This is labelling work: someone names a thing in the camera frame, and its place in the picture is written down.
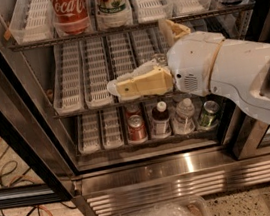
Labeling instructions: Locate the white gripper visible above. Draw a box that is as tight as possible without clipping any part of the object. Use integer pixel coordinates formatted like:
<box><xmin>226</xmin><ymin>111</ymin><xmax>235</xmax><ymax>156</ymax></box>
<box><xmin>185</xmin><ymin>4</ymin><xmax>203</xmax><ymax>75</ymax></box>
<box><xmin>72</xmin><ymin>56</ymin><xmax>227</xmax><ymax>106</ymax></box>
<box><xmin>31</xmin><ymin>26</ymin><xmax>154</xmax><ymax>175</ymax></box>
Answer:
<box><xmin>106</xmin><ymin>19</ymin><xmax>225</xmax><ymax>101</ymax></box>

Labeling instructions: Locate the red Coca-Cola can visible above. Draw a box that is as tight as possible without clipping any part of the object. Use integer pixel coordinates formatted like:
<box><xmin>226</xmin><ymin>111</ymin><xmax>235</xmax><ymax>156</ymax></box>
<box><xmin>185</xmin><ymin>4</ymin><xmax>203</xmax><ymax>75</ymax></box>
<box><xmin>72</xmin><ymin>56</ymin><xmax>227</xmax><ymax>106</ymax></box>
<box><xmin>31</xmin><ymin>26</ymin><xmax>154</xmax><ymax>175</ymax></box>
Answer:
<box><xmin>50</xmin><ymin>0</ymin><xmax>89</xmax><ymax>35</ymax></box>

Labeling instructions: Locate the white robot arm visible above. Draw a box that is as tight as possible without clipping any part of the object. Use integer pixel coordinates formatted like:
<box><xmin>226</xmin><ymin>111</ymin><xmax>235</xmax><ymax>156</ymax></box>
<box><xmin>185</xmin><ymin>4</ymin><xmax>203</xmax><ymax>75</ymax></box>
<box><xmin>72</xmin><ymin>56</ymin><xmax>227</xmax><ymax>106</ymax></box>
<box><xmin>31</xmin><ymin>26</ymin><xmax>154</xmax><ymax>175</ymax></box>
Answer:
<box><xmin>106</xmin><ymin>19</ymin><xmax>270</xmax><ymax>124</ymax></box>

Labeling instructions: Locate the red can bottom rear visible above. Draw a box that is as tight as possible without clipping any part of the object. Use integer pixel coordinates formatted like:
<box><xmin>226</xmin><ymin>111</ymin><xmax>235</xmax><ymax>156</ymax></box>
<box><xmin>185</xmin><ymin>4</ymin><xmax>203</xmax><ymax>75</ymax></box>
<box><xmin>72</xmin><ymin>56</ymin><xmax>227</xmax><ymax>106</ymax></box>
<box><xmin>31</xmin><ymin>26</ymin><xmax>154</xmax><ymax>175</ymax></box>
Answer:
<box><xmin>125</xmin><ymin>104</ymin><xmax>142</xmax><ymax>118</ymax></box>

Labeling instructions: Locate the green can bottom shelf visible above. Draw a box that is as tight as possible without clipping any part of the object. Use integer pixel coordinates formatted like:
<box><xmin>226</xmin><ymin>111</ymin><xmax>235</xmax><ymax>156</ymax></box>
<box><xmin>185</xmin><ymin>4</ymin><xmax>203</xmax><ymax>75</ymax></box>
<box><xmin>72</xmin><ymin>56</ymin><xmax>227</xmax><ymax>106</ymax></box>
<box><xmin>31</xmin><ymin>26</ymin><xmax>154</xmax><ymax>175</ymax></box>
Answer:
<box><xmin>198</xmin><ymin>100</ymin><xmax>220</xmax><ymax>128</ymax></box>

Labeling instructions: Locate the clear water bottle bottom shelf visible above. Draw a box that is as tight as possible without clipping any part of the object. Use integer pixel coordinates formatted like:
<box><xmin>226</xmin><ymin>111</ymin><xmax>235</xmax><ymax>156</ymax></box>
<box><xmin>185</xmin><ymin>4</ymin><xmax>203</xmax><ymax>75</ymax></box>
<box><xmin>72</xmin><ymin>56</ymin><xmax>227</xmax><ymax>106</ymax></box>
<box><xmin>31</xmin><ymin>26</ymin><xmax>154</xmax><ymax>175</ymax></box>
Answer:
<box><xmin>173</xmin><ymin>98</ymin><xmax>196</xmax><ymax>135</ymax></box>

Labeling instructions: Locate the red can bottom front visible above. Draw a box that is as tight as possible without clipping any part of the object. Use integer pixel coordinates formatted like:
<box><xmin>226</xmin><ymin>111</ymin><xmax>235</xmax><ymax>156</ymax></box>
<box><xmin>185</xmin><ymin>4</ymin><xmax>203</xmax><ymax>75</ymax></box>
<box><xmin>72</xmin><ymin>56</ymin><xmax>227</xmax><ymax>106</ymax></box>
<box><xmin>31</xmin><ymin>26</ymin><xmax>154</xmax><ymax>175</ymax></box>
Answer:
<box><xmin>127</xmin><ymin>115</ymin><xmax>147</xmax><ymax>143</ymax></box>

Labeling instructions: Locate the stainless steel fridge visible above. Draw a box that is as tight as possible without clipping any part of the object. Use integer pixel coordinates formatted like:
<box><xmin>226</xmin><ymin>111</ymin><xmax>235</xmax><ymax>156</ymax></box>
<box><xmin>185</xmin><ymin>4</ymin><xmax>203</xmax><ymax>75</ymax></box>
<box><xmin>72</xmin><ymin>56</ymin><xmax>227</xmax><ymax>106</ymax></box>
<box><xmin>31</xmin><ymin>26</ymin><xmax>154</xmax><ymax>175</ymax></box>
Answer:
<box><xmin>0</xmin><ymin>0</ymin><xmax>270</xmax><ymax>216</ymax></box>

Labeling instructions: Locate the dark brown drink bottle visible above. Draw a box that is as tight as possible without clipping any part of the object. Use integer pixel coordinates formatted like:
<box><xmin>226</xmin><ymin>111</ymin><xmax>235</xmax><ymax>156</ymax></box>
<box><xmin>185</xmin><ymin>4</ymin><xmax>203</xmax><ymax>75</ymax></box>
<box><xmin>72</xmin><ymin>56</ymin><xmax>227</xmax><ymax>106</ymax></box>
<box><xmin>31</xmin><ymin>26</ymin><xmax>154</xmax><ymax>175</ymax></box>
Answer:
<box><xmin>151</xmin><ymin>101</ymin><xmax>171</xmax><ymax>139</ymax></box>

